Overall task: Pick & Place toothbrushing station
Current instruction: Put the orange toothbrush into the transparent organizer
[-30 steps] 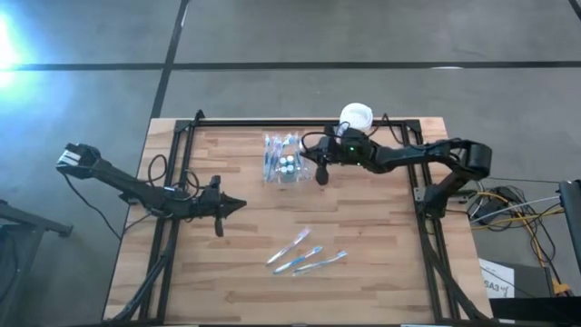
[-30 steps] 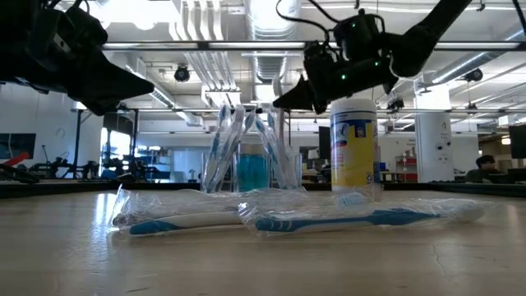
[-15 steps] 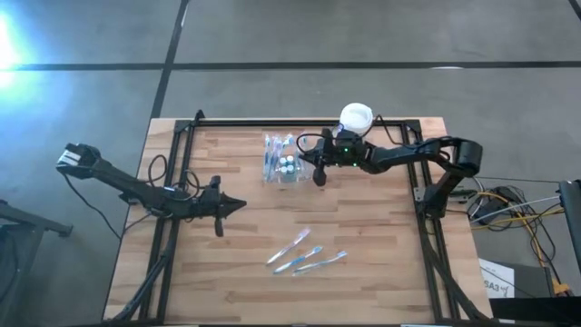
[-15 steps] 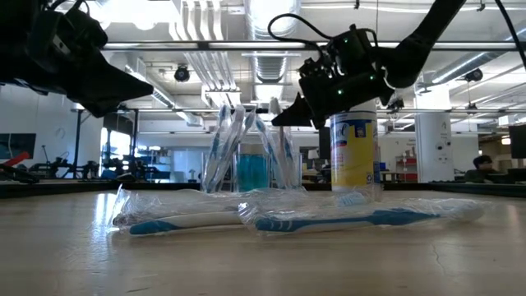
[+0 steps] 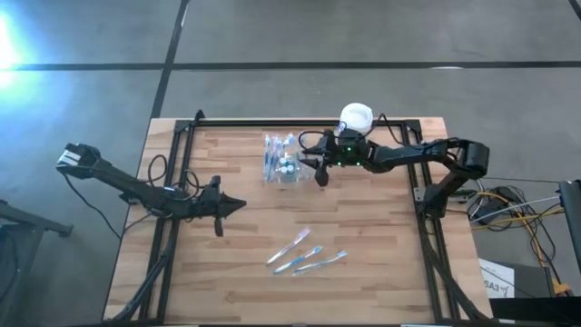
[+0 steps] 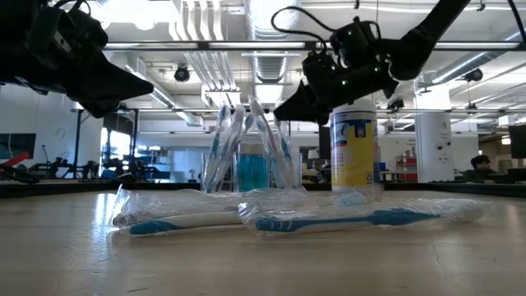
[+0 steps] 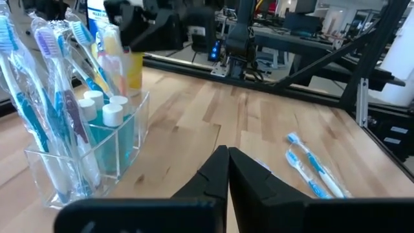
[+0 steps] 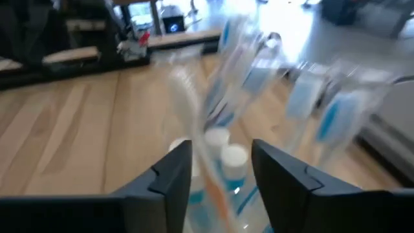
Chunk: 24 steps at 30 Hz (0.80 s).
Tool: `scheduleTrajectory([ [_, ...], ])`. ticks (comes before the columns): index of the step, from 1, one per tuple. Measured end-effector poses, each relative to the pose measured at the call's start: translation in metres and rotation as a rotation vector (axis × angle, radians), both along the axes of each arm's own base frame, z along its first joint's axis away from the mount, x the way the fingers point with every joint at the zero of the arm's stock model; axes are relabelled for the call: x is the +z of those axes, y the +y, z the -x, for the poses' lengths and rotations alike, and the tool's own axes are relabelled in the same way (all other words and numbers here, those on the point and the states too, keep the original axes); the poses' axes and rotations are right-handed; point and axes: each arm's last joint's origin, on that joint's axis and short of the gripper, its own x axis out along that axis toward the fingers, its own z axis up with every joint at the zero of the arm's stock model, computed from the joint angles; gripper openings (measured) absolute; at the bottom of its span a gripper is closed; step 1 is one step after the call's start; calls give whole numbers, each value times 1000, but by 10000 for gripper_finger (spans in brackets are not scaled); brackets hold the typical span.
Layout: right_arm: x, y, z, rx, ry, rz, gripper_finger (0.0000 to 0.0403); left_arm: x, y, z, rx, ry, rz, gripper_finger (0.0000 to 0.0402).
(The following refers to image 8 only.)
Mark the clear plastic organizer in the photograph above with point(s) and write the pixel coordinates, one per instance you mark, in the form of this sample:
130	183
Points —
258	223

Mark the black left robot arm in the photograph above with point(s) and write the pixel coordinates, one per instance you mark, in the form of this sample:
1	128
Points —
113	39

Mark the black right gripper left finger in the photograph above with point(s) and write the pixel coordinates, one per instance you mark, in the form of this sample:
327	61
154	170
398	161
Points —
129	213

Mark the black box with light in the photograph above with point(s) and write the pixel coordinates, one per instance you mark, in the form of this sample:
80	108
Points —
168	22

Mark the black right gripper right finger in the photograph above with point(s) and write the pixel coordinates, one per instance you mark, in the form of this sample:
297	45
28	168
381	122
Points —
323	210

